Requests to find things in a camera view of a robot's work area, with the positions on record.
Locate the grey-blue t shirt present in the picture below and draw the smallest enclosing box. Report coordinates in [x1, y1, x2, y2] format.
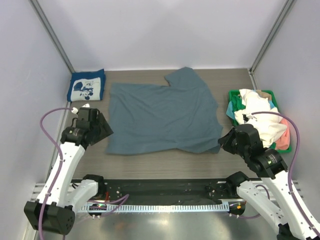
[105, 67, 223, 155]

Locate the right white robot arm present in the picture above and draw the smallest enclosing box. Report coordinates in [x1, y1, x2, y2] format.
[218, 124, 320, 240]

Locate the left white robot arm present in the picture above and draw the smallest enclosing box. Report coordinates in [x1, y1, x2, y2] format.
[24, 104, 113, 240]

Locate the green plastic bin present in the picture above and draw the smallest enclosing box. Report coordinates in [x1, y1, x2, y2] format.
[227, 89, 293, 154]

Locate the white t shirt in bin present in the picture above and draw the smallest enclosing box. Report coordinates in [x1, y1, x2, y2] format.
[234, 89, 287, 148]

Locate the pink t shirt in bin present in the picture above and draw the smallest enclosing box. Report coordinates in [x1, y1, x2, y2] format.
[275, 118, 290, 151]

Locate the folded blue printed t shirt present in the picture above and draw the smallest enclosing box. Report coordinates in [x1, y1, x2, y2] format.
[66, 69, 107, 102]

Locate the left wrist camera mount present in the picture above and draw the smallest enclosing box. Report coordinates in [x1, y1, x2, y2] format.
[70, 103, 90, 115]

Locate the slotted cable duct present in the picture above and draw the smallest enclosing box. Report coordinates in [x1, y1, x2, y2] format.
[78, 202, 230, 214]

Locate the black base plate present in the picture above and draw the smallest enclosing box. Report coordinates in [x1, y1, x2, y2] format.
[104, 178, 240, 206]

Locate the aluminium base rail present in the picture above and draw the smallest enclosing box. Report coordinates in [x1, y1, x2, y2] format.
[30, 183, 51, 204]

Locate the left aluminium frame post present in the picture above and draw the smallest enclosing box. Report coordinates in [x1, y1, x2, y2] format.
[29, 0, 75, 73]

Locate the aluminium frame post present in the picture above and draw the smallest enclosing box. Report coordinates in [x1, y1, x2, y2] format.
[248, 0, 297, 75]
[29, 0, 75, 73]

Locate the right aluminium frame post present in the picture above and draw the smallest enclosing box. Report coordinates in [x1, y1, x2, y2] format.
[248, 0, 297, 75]

